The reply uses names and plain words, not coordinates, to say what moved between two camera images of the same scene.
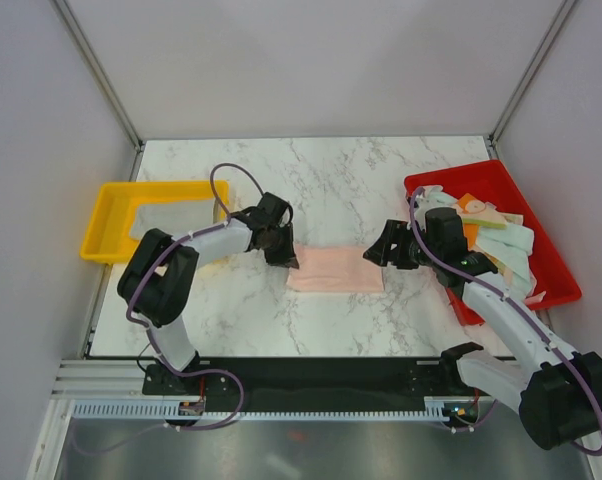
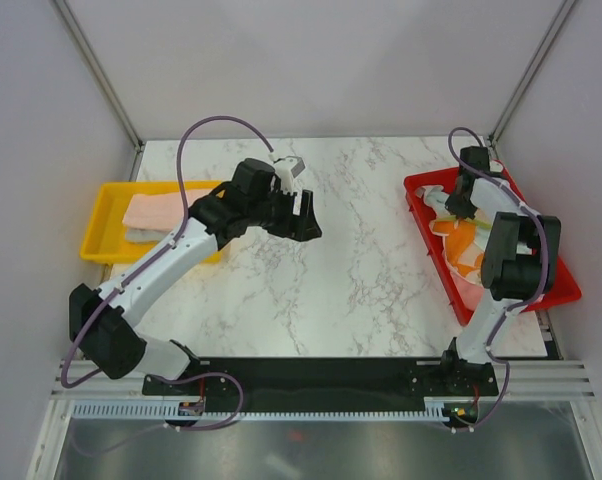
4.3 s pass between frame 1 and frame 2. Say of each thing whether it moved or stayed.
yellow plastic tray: stayed
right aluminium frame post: stayed
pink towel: moved
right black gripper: moved
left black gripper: moved
